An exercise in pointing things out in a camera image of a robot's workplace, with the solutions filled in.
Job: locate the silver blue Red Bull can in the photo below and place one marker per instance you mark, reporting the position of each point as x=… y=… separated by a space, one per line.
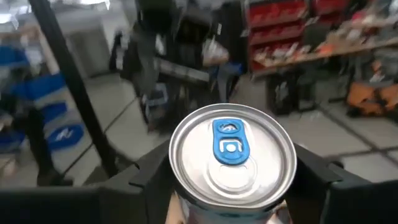
x=231 y=165

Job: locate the black computer tower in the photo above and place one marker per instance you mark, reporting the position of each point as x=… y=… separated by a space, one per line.
x=283 y=93

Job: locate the dark equipment cart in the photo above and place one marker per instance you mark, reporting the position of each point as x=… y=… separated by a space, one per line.
x=186 y=93

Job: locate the red bin rack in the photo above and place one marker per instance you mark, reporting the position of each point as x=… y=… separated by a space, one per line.
x=273 y=31

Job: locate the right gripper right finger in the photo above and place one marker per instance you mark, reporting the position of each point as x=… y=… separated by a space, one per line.
x=348 y=205

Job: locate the orange shop vacuum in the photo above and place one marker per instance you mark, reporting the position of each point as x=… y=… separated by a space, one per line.
x=370 y=98

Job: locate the blue plastic bin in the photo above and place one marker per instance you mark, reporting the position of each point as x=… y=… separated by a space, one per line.
x=43 y=87
x=54 y=112
x=65 y=135

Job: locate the long wooden workbench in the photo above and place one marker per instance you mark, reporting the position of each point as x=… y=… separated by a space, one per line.
x=326 y=51

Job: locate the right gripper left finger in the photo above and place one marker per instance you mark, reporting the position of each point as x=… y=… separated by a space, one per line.
x=77 y=205

